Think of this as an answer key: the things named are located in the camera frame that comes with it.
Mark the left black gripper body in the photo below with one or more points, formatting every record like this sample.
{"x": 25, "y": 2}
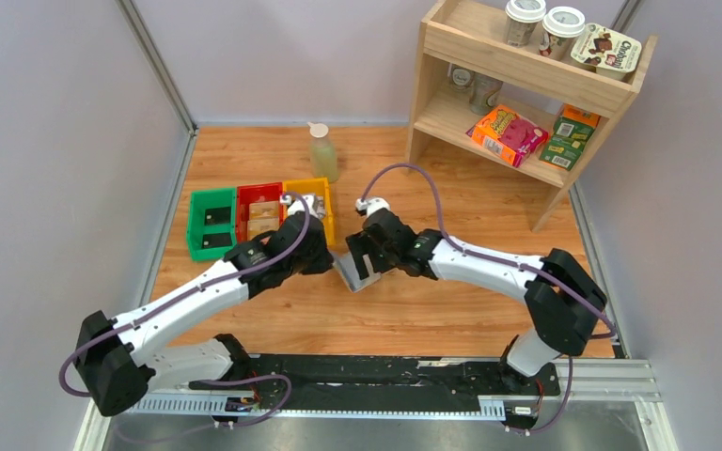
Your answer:
{"x": 316, "y": 262}

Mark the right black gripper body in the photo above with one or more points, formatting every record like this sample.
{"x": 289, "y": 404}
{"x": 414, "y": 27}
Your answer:
{"x": 391, "y": 256}

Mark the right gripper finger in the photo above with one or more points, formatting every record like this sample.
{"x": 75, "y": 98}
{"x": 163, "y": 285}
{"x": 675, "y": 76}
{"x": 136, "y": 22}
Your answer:
{"x": 382, "y": 260}
{"x": 358, "y": 268}

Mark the beige card holder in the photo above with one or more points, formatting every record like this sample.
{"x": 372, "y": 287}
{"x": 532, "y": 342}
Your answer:
{"x": 346, "y": 268}

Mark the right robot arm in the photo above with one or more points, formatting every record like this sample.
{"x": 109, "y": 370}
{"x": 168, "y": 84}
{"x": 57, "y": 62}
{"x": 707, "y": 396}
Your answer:
{"x": 564, "y": 303}

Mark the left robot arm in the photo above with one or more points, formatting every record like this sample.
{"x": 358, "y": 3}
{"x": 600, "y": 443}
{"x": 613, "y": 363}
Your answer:
{"x": 121, "y": 359}

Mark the gold cards in red bin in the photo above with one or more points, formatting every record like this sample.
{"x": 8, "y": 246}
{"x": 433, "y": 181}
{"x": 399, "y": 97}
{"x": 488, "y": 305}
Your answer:
{"x": 262, "y": 217}

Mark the black cards in green bin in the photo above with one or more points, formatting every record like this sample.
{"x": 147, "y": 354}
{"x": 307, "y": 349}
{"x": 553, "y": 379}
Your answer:
{"x": 218, "y": 228}

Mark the yellow plastic bin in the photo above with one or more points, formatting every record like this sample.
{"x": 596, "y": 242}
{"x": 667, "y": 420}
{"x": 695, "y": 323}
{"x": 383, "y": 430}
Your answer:
{"x": 321, "y": 189}

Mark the red plastic bin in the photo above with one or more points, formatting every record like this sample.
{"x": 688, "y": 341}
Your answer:
{"x": 247, "y": 194}

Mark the green soap bottle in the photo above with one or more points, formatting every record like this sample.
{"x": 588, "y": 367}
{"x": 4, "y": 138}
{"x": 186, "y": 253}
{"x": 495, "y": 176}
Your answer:
{"x": 323, "y": 154}

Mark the green plastic bin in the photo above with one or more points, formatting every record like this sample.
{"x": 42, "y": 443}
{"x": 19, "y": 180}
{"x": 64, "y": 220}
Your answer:
{"x": 199, "y": 201}

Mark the orange pink snack box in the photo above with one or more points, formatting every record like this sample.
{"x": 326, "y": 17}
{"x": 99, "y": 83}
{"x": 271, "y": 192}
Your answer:
{"x": 508, "y": 135}

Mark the wooden shelf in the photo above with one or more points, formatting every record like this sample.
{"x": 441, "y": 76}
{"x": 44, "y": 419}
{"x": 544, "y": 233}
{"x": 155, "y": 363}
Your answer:
{"x": 469, "y": 34}

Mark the right glass jar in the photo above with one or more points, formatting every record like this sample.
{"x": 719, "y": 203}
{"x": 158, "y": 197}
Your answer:
{"x": 485, "y": 94}

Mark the glass jar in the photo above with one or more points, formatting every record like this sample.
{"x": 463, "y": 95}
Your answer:
{"x": 485, "y": 94}
{"x": 460, "y": 79}

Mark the left glass jar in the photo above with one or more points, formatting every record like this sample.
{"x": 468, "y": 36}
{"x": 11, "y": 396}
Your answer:
{"x": 460, "y": 79}

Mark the green orange juice box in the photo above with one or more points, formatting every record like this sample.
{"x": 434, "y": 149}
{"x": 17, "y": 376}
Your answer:
{"x": 571, "y": 132}

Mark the left paper coffee cup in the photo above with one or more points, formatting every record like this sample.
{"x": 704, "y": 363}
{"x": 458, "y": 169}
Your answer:
{"x": 523, "y": 17}

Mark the paper coffee cup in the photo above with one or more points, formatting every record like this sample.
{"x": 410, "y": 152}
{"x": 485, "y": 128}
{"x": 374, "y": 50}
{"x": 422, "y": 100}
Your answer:
{"x": 561, "y": 26}
{"x": 523, "y": 17}

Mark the right paper coffee cup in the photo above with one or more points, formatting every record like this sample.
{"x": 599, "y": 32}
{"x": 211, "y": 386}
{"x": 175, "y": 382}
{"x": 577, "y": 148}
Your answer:
{"x": 561, "y": 26}

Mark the Chobani yogurt cup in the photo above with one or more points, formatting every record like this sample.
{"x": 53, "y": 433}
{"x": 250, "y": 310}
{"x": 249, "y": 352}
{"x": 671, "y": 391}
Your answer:
{"x": 607, "y": 52}

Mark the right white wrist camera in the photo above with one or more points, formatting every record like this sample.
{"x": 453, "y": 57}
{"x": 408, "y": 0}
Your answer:
{"x": 367, "y": 206}

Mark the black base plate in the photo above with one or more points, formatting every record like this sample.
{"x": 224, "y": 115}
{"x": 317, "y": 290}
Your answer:
{"x": 387, "y": 383}

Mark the aluminium frame rail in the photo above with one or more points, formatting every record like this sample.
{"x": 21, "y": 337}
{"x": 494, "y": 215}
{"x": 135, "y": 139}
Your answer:
{"x": 604, "y": 404}

